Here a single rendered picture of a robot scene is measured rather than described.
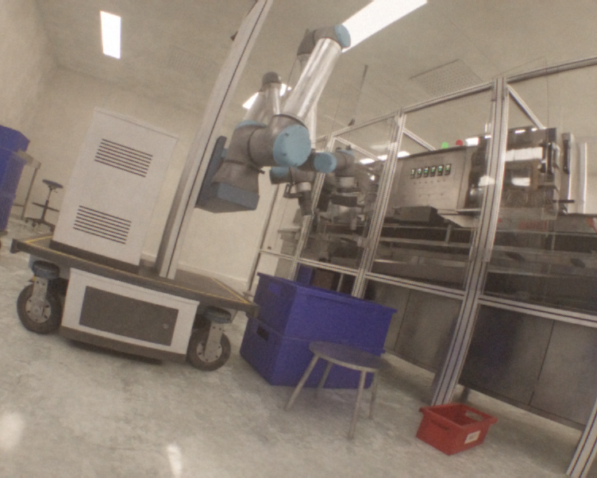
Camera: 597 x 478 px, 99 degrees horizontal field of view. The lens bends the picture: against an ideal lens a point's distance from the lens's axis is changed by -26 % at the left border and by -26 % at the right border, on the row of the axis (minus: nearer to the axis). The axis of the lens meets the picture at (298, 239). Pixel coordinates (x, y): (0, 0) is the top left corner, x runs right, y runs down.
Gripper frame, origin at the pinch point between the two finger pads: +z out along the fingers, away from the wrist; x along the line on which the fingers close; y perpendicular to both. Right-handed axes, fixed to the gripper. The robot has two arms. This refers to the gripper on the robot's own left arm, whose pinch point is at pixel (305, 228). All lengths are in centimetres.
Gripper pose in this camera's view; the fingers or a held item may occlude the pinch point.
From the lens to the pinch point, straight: 192.8
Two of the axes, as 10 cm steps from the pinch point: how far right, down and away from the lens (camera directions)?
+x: -3.4, 1.1, 9.4
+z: 1.6, 9.9, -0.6
